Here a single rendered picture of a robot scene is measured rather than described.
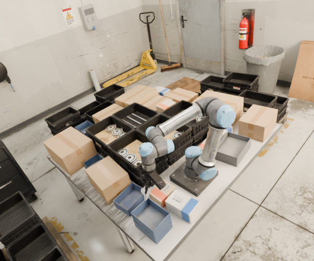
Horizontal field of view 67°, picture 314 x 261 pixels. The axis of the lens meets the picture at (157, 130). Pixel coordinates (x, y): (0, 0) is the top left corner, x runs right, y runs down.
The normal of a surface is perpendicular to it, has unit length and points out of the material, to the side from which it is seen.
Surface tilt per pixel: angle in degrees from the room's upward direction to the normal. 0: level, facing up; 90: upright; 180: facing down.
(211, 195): 0
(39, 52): 90
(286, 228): 0
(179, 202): 0
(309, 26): 90
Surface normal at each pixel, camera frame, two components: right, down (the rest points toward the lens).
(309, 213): -0.17, -0.80
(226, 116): 0.44, 0.40
